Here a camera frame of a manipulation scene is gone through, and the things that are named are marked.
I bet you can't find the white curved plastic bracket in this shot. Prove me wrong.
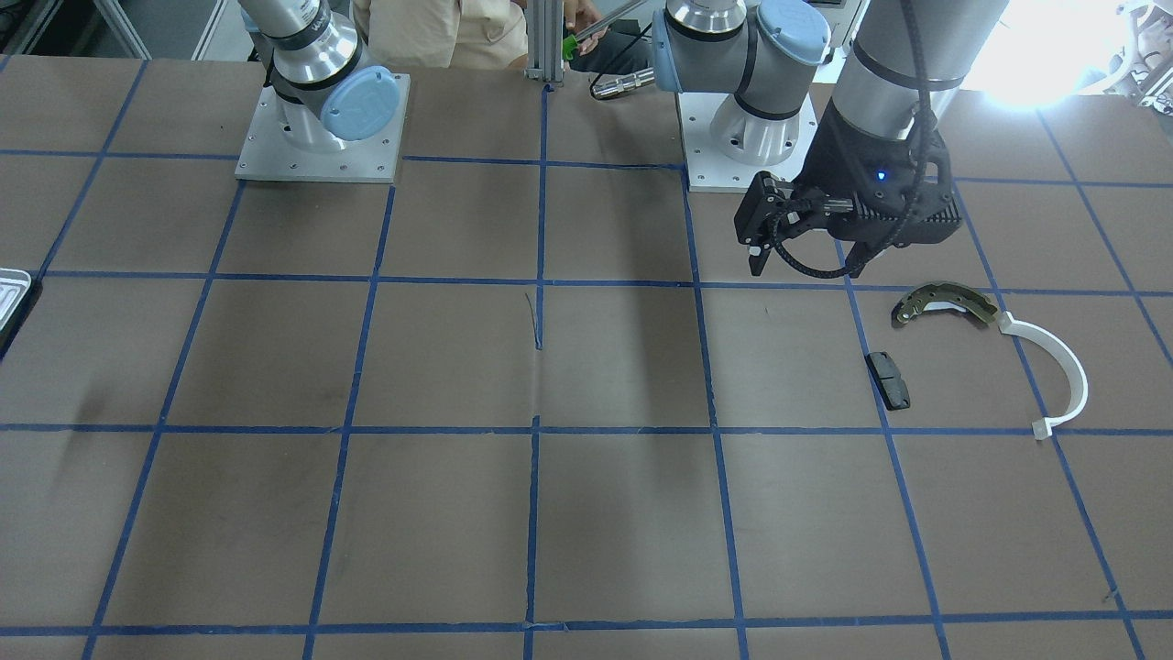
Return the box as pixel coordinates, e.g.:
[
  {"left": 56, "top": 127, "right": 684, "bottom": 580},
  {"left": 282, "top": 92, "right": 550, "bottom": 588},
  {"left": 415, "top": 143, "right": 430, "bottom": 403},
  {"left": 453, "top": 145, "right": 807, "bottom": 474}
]
[{"left": 997, "top": 312, "right": 1090, "bottom": 440}]

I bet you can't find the black brake pad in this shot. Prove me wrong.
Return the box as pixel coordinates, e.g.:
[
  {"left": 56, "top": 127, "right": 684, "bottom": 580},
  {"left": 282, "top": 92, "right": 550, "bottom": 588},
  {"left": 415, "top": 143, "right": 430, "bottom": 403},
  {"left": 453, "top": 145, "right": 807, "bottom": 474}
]
[{"left": 865, "top": 351, "right": 911, "bottom": 411}]

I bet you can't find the brown grid table mat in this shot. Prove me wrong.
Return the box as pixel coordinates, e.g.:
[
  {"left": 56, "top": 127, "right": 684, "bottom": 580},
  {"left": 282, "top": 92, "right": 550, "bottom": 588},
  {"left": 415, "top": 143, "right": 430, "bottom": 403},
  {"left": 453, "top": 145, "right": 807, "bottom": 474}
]
[{"left": 1, "top": 56, "right": 1169, "bottom": 659}]

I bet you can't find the seated person beige shirt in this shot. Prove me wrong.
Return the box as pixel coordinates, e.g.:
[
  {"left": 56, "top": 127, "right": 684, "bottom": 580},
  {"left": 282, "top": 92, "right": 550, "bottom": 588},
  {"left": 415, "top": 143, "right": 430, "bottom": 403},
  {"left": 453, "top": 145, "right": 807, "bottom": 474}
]
[{"left": 350, "top": 0, "right": 606, "bottom": 72}]

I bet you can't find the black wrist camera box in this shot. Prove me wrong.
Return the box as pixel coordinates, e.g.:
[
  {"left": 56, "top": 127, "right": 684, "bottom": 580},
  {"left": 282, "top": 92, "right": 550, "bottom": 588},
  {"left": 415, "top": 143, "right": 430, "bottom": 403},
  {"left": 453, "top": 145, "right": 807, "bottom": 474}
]
[{"left": 733, "top": 170, "right": 795, "bottom": 277}]

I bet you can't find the green handled tool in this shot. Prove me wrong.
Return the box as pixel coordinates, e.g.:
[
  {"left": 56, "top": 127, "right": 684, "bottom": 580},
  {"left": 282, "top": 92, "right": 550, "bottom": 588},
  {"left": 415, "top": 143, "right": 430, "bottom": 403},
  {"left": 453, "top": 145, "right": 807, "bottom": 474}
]
[{"left": 560, "top": 29, "right": 597, "bottom": 62}]

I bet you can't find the aluminium frame post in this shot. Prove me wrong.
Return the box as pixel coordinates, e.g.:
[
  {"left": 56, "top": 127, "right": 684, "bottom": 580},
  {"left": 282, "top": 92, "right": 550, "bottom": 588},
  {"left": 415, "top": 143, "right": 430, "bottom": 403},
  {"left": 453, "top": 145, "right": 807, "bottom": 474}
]
[{"left": 523, "top": 1, "right": 565, "bottom": 86}]

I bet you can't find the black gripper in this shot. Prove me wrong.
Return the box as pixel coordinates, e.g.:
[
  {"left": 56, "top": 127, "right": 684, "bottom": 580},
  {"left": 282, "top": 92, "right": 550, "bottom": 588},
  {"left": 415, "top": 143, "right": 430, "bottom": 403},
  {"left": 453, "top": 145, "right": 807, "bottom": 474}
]
[{"left": 791, "top": 102, "right": 962, "bottom": 258}]

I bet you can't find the olive curved brake shoe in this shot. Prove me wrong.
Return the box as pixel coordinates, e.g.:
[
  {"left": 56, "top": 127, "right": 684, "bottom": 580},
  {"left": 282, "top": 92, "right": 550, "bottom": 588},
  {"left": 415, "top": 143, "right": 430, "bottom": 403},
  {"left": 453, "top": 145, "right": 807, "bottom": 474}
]
[{"left": 891, "top": 280, "right": 1001, "bottom": 327}]

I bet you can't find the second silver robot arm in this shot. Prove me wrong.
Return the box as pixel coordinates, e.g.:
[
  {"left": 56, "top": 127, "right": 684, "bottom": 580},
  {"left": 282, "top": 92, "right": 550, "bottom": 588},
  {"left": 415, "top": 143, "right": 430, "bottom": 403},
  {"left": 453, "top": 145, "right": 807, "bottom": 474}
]
[{"left": 239, "top": 1, "right": 401, "bottom": 142}]

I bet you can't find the white parts tray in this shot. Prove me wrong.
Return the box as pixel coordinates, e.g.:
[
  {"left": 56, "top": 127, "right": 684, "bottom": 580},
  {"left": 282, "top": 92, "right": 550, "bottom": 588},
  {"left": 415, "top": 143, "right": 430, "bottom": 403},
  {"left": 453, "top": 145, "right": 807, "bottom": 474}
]
[{"left": 1, "top": 268, "right": 34, "bottom": 333}]

